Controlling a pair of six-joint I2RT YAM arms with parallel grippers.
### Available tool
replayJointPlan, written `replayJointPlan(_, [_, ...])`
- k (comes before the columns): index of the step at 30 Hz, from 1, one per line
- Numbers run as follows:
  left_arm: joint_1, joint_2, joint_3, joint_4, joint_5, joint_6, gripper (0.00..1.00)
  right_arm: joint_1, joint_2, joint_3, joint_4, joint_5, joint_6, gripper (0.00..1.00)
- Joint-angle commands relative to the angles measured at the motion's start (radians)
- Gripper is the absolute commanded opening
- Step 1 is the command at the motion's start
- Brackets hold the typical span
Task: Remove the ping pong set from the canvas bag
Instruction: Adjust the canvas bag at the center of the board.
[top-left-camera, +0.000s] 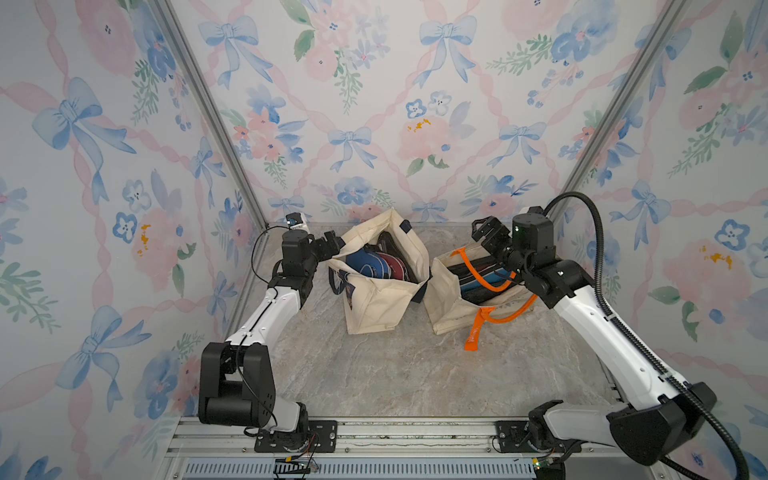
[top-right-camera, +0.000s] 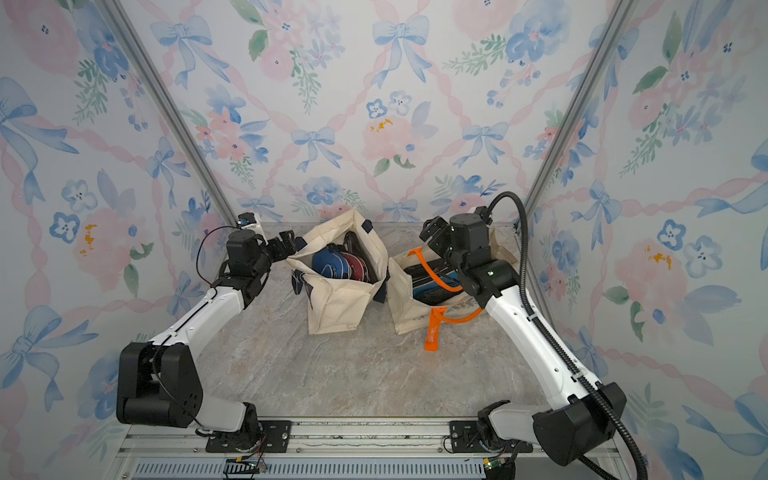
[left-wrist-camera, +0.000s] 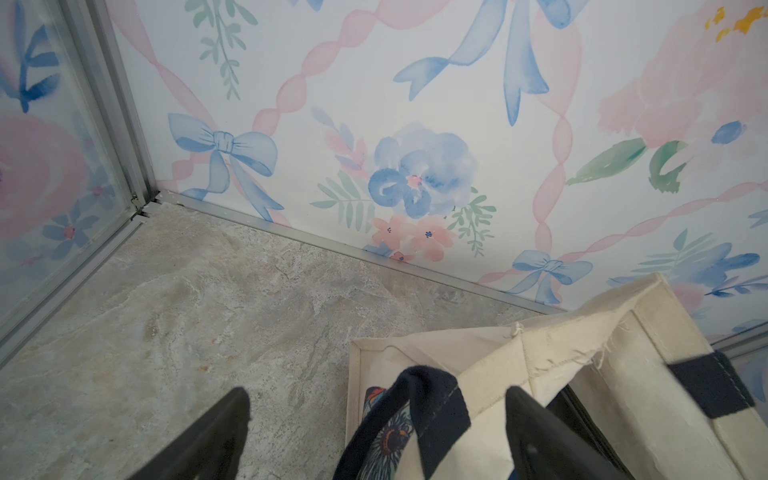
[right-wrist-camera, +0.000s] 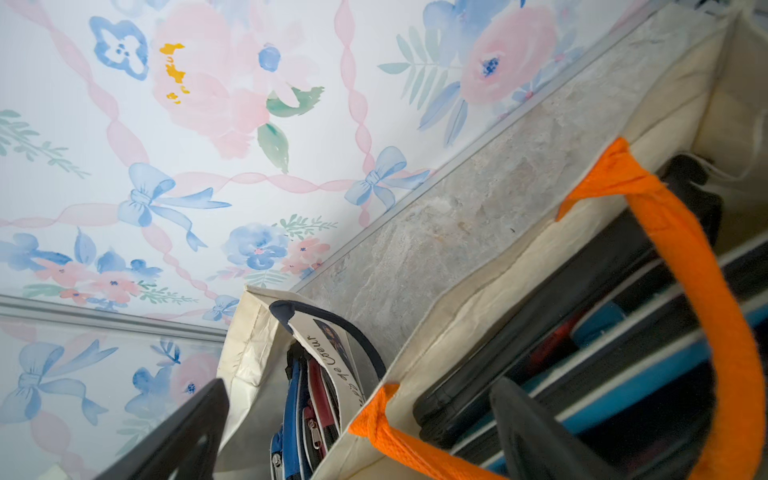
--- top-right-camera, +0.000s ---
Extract blue ping pong paddle case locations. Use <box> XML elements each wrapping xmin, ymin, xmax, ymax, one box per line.
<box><xmin>311</xmin><ymin>246</ymin><xmax>351</xmax><ymax>280</ymax></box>

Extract cream canvas bag orange handles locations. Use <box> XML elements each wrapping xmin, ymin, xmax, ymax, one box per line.
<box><xmin>387</xmin><ymin>247</ymin><xmax>482</xmax><ymax>352</ymax></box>

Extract cream canvas bag navy handles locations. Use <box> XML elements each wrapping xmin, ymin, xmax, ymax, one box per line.
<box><xmin>287</xmin><ymin>209</ymin><xmax>389</xmax><ymax>335</ymax></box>

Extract maroon ping pong paddle case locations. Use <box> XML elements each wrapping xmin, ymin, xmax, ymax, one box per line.
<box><xmin>341</xmin><ymin>252</ymin><xmax>369</xmax><ymax>283</ymax></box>

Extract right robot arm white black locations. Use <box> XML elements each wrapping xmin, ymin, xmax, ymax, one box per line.
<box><xmin>420</xmin><ymin>213</ymin><xmax>627</xmax><ymax>479</ymax></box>

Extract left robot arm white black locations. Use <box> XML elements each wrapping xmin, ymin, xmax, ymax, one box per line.
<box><xmin>116</xmin><ymin>227</ymin><xmax>296</xmax><ymax>436</ymax></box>

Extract dark items in orange bag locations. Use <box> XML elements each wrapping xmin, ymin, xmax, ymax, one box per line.
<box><xmin>404</xmin><ymin>259</ymin><xmax>462</xmax><ymax>306</ymax></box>

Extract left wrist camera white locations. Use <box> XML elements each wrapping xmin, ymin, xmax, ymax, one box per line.
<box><xmin>237</xmin><ymin>212</ymin><xmax>266</xmax><ymax>239</ymax></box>

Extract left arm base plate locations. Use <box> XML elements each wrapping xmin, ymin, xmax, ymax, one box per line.
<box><xmin>205</xmin><ymin>420</ymin><xmax>293</xmax><ymax>454</ymax></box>

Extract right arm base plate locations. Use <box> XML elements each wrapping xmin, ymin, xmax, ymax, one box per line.
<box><xmin>448</xmin><ymin>419</ymin><xmax>532</xmax><ymax>455</ymax></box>

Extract aluminium front rail frame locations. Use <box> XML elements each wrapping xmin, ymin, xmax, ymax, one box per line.
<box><xmin>106</xmin><ymin>417</ymin><xmax>595</xmax><ymax>479</ymax></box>

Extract black corrugated cable conduit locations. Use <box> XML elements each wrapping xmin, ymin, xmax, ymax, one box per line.
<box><xmin>484</xmin><ymin>191</ymin><xmax>649</xmax><ymax>480</ymax></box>

